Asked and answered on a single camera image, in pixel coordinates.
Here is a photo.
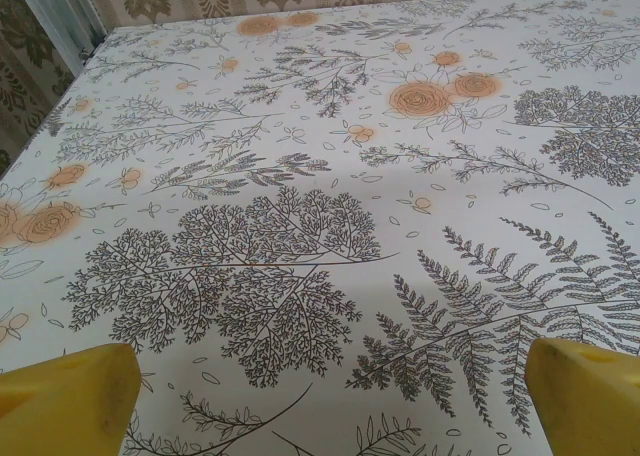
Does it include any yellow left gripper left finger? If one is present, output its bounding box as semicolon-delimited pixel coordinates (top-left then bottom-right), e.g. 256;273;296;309
0;343;142;456

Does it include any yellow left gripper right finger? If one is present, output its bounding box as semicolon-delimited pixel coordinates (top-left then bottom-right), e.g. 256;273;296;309
524;336;640;456

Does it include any floral printed tablecloth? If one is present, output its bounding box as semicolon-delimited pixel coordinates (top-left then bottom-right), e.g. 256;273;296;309
0;0;640;456

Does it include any aluminium frame post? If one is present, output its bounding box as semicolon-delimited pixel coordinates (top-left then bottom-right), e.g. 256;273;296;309
22;0;109;80

